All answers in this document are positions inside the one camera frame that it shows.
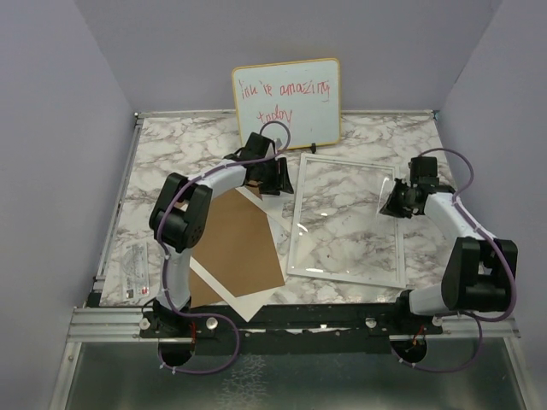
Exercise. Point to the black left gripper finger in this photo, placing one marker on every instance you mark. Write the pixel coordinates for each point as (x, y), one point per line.
(265, 190)
(284, 182)

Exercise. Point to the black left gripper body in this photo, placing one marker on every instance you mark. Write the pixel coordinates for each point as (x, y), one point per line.
(267, 174)

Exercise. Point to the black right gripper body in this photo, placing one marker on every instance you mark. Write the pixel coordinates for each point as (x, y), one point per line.
(410, 185)

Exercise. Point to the white picture frame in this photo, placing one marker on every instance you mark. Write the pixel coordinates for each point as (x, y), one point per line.
(299, 222)

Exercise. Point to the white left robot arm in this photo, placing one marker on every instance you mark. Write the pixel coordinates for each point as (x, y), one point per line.
(179, 216)

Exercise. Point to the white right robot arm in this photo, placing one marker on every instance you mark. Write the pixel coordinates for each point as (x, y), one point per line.
(480, 273)

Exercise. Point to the brown backing board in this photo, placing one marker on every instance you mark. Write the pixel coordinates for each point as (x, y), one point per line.
(237, 247)

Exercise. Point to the yellow-rimmed whiteboard with writing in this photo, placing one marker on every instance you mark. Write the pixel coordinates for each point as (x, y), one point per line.
(304, 95)

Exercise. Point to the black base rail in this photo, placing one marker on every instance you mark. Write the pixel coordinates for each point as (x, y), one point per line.
(287, 329)

